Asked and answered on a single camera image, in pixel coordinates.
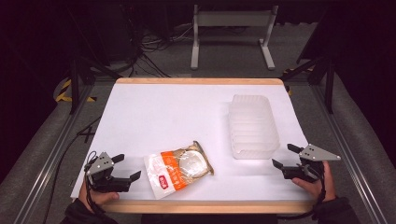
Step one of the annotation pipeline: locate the person's right hand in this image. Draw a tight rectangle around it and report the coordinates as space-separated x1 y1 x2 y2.
291 161 337 205

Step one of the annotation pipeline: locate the bundle of floor cables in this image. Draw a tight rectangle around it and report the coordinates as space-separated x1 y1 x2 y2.
123 22 194 78

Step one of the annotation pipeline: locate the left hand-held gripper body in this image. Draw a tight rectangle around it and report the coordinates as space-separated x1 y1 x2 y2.
85 151 132 194

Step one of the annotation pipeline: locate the person's left hand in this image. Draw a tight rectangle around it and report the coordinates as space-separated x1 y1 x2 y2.
78 179 120 213

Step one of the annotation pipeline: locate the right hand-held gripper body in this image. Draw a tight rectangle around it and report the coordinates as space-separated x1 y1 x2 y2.
281 143 342 183

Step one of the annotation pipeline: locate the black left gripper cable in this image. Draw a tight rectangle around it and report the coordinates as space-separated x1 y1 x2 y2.
83 150 106 217

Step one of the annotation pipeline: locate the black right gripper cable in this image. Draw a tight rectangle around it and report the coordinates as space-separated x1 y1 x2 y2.
276 166 328 220

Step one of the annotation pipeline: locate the black floor cable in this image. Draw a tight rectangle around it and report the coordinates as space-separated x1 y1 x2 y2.
41 116 103 224

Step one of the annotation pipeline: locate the orange and white snack packet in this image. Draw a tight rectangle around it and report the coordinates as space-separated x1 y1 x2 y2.
143 140 216 201

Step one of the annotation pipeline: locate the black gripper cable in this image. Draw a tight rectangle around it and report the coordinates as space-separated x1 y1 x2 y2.
83 150 106 217
276 166 328 220

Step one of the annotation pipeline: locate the translucent plastic container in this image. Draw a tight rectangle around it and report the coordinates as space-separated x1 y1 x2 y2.
228 93 281 161

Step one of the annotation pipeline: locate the black metal stand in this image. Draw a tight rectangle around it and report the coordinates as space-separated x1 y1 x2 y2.
280 55 336 115
68 55 123 115

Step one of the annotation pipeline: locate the white metal stand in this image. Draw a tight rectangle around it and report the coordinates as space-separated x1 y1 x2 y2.
190 4 279 71

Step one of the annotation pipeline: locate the aluminium rail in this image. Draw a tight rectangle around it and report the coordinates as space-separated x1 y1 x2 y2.
12 83 95 224
310 83 389 224

